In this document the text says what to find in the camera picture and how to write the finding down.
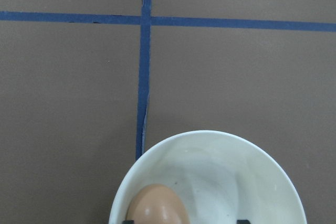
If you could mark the brown egg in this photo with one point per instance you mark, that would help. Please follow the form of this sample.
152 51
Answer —
157 203

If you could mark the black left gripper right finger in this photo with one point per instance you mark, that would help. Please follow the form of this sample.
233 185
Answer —
243 221

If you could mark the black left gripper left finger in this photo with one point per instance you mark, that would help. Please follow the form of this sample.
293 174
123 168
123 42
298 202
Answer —
128 222

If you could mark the white ceramic bowl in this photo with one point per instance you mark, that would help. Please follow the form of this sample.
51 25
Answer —
220 178

